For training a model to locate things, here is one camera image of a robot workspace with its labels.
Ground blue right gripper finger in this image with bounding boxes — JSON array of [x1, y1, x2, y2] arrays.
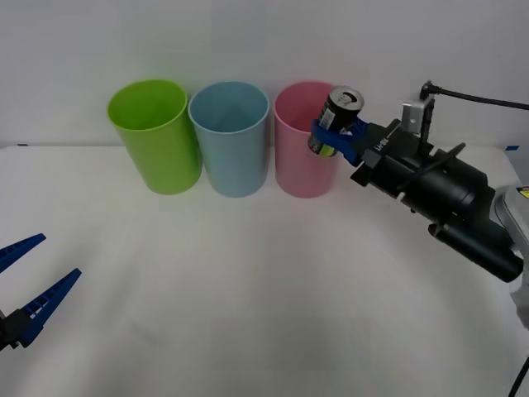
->
[[309, 118, 369, 168], [350, 116, 372, 136]]

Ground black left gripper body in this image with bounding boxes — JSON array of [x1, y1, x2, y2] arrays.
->
[[0, 308, 17, 353]]

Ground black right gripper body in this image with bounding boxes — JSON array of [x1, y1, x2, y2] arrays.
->
[[350, 118, 437, 201]]

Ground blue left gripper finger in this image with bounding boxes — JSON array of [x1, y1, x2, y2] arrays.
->
[[0, 233, 47, 274], [12, 268, 83, 349]]

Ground black drink can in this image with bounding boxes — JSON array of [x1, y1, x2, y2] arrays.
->
[[306, 85, 366, 159]]

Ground pink plastic waste bin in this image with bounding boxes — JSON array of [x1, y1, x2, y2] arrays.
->
[[273, 80, 341, 199]]

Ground pale blue plastic waste bin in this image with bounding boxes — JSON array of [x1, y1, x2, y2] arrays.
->
[[188, 80, 270, 198]]

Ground green plastic waste bin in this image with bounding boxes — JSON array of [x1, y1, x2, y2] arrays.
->
[[106, 79, 203, 195]]

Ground black cable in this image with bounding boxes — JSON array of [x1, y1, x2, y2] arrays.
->
[[509, 360, 529, 397]]

